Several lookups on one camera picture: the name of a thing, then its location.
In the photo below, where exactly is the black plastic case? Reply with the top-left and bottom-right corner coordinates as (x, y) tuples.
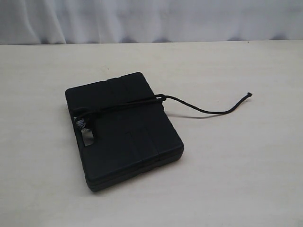
(65, 72), (184, 192)

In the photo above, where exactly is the black cord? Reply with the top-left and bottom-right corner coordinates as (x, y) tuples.
(73, 91), (253, 130)

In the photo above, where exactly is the white backdrop curtain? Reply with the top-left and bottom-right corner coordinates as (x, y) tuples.
(0, 0), (303, 44)

